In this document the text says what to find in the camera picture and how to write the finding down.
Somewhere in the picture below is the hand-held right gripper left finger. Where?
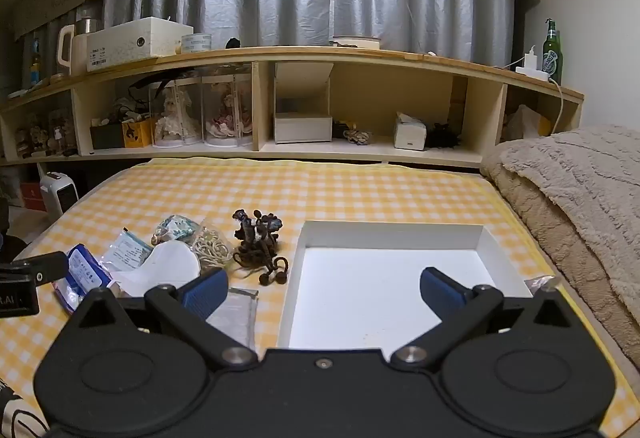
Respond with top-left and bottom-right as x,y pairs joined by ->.
67,267 -> 260,373

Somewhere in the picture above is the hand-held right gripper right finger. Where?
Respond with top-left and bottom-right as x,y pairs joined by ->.
389,267 -> 584,373

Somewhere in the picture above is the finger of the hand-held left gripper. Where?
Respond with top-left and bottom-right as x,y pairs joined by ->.
12,252 -> 68,288

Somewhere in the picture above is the blue and white tissue packet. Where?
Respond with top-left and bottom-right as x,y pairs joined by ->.
52,244 -> 112,314

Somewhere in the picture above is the clear zip bag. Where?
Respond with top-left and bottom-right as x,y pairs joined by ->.
205,287 -> 260,353

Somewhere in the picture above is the white face mask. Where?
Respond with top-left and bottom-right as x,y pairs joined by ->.
107,240 -> 201,299

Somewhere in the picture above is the bag of beige hair ties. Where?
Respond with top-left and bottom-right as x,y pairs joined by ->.
190,218 -> 236,275

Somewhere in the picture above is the hair ornament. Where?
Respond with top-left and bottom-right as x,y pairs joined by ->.
152,214 -> 207,246

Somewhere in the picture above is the white sachet with teal stripe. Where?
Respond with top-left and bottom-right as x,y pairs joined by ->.
100,228 -> 153,275

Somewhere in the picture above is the shallow white cardboard box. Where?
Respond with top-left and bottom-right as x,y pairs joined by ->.
277,219 -> 535,350

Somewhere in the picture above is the red box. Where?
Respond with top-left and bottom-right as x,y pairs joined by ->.
20,180 -> 48,211

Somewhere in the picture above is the white space heater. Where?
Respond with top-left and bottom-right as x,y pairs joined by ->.
37,170 -> 81,215

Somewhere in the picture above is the crumpled clear wrapper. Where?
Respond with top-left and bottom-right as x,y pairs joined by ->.
526,275 -> 560,295

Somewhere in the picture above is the white printed cloth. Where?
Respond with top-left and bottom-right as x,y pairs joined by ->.
0,378 -> 51,438

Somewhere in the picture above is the group of small figurines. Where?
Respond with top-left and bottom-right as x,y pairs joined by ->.
15,110 -> 78,159

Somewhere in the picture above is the yellow checkered bedsheet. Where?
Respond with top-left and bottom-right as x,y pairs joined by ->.
0,157 -> 626,438

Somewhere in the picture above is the dark green box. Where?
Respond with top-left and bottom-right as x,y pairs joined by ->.
90,122 -> 125,150

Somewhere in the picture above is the beige fleece blanket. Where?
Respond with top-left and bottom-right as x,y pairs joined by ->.
480,125 -> 640,369

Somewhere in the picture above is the black fluffy object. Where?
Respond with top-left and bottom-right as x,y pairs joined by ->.
425,122 -> 462,151

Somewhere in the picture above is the yellow box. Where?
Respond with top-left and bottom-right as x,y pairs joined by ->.
121,119 -> 153,149

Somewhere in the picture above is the white tissue box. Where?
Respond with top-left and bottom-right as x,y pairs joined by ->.
393,112 -> 427,151

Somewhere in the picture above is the patterned scrunchie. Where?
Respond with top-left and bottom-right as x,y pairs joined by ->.
342,128 -> 373,147

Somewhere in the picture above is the cream doll in clear case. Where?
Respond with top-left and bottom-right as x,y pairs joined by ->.
150,78 -> 203,148

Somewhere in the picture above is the pink doll in clear case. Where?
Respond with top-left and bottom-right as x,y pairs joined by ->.
201,74 -> 253,146

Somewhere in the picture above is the open white box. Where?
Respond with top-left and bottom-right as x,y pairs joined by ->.
272,62 -> 335,144

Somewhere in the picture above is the blue bottle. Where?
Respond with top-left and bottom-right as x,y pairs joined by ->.
29,38 -> 43,86

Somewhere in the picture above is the wooden headboard shelf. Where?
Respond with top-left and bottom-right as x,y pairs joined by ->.
0,45 -> 586,169

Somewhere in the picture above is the cream electric kettle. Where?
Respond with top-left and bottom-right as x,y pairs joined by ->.
56,23 -> 88,78

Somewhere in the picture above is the white power strip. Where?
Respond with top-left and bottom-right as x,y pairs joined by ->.
516,65 -> 551,82

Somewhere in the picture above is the long white storage box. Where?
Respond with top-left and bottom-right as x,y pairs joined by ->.
86,16 -> 195,73

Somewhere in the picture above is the metal thermos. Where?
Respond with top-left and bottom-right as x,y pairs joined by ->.
75,3 -> 103,36

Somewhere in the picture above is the roll of tape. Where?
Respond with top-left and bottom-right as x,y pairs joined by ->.
181,34 -> 212,54

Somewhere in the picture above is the green beer bottle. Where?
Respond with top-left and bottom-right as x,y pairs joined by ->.
542,18 -> 563,86

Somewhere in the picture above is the grey curtain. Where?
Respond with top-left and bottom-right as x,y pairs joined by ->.
100,0 -> 516,69

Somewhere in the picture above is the dark brown hair tie bundle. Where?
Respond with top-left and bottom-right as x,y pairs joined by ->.
231,209 -> 291,285

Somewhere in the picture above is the white power cable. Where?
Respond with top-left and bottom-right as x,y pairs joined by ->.
549,77 -> 566,135

